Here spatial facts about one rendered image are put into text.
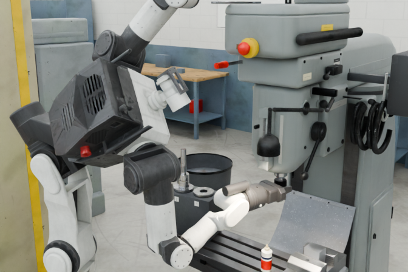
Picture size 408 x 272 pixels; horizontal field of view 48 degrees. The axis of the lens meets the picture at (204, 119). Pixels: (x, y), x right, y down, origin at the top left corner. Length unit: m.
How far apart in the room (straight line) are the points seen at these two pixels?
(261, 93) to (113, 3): 7.23
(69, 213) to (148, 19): 0.70
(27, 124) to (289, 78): 0.87
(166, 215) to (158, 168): 0.15
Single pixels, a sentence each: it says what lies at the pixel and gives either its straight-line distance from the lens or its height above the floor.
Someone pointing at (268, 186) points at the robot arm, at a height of 1.25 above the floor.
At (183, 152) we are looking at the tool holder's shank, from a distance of 1.98.
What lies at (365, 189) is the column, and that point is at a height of 1.14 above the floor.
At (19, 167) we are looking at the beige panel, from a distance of 2.98.
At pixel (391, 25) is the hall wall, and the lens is 5.87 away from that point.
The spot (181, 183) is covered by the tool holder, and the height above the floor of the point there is 1.13.
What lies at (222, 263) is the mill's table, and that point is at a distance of 1.88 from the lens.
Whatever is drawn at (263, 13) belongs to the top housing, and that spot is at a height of 1.86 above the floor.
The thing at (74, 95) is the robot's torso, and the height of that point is 1.63.
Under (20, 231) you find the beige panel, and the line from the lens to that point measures 3.12.
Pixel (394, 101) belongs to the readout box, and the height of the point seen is 1.56.
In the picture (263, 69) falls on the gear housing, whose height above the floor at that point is 1.68.
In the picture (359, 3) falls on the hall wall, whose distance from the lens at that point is 5.99.
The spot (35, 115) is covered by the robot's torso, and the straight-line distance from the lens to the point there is 1.65.
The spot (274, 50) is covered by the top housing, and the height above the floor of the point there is 1.76.
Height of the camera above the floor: 1.89
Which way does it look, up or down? 14 degrees down
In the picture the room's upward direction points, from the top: straight up
